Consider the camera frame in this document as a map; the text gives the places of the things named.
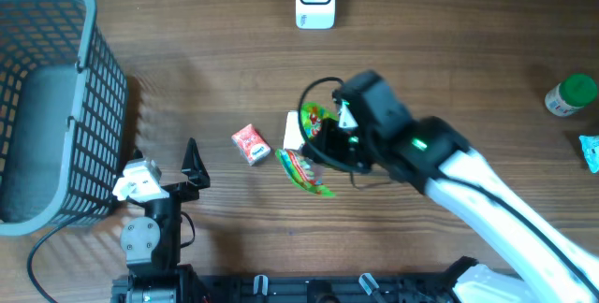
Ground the Haribo worms candy bag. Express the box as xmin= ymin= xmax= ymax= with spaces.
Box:
xmin=275 ymin=102 xmax=338 ymax=197

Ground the white cardboard box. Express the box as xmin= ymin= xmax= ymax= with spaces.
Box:
xmin=283 ymin=110 xmax=304 ymax=152

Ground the red white tissue pack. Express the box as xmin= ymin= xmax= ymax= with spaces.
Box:
xmin=231 ymin=124 xmax=271 ymax=166

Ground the green lid spice jar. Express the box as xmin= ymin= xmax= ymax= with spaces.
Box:
xmin=545 ymin=73 xmax=598 ymax=117

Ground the mint green tissue pack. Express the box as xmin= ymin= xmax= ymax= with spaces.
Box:
xmin=578 ymin=136 xmax=599 ymax=174

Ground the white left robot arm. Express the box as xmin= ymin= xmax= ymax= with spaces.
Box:
xmin=110 ymin=138 xmax=212 ymax=303

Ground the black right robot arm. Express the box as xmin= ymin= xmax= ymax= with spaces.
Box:
xmin=297 ymin=70 xmax=598 ymax=302

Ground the grey plastic shopping basket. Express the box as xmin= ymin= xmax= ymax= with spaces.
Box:
xmin=1 ymin=0 xmax=128 ymax=237

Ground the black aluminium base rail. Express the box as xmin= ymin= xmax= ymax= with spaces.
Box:
xmin=110 ymin=273 xmax=469 ymax=303

